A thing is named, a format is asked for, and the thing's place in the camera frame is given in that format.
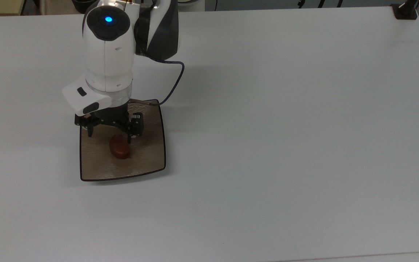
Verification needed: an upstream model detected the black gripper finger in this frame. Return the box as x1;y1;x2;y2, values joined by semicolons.
74;113;99;138
122;112;144;144

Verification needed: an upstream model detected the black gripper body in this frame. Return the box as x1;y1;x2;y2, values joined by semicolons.
92;103;132;129

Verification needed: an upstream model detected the small round reddish-brown food item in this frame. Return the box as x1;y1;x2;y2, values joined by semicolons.
109;134;131;160

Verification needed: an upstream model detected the square brown ceramic plate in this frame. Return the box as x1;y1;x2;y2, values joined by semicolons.
80;99;167;182

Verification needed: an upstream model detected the black round object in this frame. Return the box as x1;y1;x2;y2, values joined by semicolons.
71;0;95;14

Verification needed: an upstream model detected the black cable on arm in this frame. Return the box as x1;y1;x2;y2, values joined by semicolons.
129;47;185;107

